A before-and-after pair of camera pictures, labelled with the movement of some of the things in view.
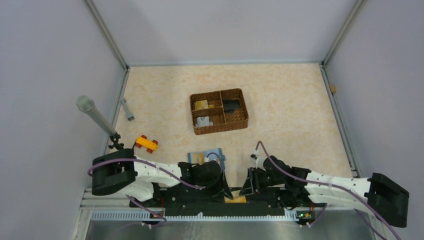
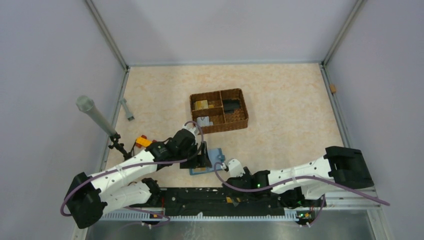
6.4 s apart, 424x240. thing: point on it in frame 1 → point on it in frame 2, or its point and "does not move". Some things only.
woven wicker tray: x=218 y=111 does not move
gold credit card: x=237 y=199 does not move
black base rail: x=211 y=201 does not move
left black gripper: x=221 y=189 → x=198 y=161
